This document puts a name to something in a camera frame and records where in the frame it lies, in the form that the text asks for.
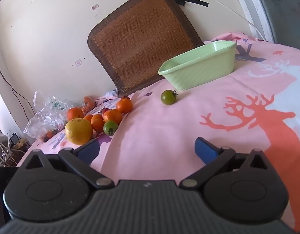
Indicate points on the black power adapter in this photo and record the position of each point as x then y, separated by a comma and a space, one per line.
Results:
14, 138

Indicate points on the cluster of small tangerines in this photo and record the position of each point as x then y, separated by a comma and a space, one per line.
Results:
89, 102

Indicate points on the white window frame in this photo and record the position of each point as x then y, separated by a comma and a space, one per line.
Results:
257, 9

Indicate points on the clear plastic bag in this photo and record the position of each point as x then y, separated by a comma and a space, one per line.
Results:
47, 117

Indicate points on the pink wall sticker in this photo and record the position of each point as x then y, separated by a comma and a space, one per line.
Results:
95, 6

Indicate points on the crossed black tape strips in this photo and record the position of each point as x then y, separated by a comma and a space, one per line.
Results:
188, 0

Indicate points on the large yellow grapefruit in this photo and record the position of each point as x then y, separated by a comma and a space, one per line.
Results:
78, 131

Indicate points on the brown woven mat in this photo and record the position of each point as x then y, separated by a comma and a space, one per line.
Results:
140, 41

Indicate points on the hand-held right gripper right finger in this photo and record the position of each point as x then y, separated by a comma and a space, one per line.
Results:
205, 149

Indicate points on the light green plastic basin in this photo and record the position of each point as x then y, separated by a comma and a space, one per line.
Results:
201, 70

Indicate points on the pink printed blanket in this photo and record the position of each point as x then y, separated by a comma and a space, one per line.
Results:
164, 131

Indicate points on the white square wall sticker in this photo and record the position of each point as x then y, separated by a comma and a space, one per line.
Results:
78, 63

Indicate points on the green tomato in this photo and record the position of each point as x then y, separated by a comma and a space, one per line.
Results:
110, 128
168, 98

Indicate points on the tangerine inside plastic bag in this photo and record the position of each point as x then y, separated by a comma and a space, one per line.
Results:
49, 134

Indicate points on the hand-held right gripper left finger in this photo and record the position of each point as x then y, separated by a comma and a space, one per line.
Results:
87, 149

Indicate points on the orange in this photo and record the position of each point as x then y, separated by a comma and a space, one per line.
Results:
97, 125
113, 116
88, 118
75, 113
124, 106

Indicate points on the frosted window pane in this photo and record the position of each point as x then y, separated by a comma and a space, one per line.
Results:
286, 9

